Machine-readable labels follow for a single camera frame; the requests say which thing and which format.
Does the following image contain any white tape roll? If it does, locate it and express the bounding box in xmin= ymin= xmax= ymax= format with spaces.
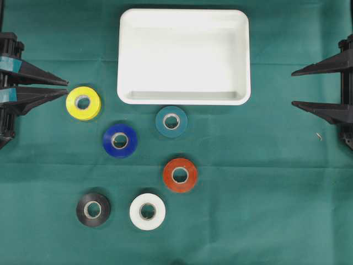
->
xmin=129 ymin=193 xmax=166 ymax=231

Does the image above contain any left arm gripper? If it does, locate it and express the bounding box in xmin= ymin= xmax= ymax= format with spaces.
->
xmin=0 ymin=32 xmax=69 ymax=150

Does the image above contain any white plastic tray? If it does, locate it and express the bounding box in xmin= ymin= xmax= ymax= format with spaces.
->
xmin=117 ymin=8 xmax=252 ymax=105

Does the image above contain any yellow tape roll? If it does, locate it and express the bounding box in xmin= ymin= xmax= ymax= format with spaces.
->
xmin=66 ymin=86 xmax=101 ymax=121

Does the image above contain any blue tape roll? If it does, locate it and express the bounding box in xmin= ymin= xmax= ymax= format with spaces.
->
xmin=103 ymin=124 xmax=138 ymax=158

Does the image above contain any black tape roll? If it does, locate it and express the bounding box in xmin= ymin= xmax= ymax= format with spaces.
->
xmin=76 ymin=193 xmax=111 ymax=227

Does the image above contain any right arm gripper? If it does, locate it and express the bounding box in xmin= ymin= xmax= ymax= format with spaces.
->
xmin=291 ymin=34 xmax=353 ymax=151

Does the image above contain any red tape roll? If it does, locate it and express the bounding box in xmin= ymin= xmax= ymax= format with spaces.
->
xmin=162 ymin=158 xmax=198 ymax=193

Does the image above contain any teal tape roll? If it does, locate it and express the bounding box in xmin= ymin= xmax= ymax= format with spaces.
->
xmin=155 ymin=106 xmax=188 ymax=138

